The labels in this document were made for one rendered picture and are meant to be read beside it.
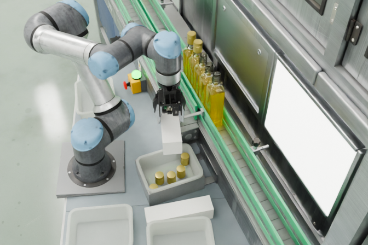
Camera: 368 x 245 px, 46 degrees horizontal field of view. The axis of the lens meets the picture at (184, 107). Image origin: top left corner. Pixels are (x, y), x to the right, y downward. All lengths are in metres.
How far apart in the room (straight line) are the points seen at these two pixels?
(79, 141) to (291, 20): 0.82
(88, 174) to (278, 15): 0.90
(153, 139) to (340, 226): 1.31
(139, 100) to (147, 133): 0.20
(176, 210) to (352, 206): 1.05
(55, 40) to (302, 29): 0.73
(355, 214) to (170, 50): 0.75
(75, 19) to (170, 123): 0.48
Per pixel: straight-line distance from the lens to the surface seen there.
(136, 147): 1.84
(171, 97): 1.34
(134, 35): 1.27
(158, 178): 1.67
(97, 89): 1.63
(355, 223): 0.62
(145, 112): 1.98
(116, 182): 1.73
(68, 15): 1.56
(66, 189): 1.74
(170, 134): 1.41
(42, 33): 1.45
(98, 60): 1.19
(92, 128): 1.61
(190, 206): 1.60
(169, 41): 1.21
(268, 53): 1.44
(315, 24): 1.28
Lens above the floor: 2.18
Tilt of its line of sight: 46 degrees down
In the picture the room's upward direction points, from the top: straight up
